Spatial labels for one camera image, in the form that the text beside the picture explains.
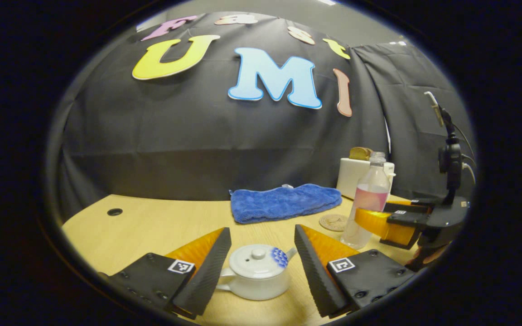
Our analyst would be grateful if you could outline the blue towel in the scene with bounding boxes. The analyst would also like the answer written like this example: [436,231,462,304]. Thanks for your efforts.
[229,183,343,225]

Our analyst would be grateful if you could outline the white teacup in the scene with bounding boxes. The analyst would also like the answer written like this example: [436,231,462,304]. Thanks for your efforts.
[216,247,298,301]

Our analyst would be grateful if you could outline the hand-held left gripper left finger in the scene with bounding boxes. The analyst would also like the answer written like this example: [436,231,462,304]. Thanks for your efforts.
[100,227,233,320]

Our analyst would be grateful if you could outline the round brown coaster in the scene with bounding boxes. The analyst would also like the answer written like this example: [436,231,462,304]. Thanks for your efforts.
[319,214,348,232]

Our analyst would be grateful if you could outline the white teacup lid blue print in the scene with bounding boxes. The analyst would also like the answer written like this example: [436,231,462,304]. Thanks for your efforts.
[229,244,289,279]

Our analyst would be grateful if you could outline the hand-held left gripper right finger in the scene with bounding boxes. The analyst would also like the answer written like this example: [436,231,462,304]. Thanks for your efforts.
[294,224,416,319]

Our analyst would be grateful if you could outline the clear plastic water bottle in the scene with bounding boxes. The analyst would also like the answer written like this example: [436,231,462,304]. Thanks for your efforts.
[340,152,392,250]

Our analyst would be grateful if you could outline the white toaster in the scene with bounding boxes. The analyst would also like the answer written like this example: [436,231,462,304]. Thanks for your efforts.
[336,158,396,201]

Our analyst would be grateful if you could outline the black backdrop cloth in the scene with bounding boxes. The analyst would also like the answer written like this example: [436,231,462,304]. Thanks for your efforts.
[55,11,477,213]

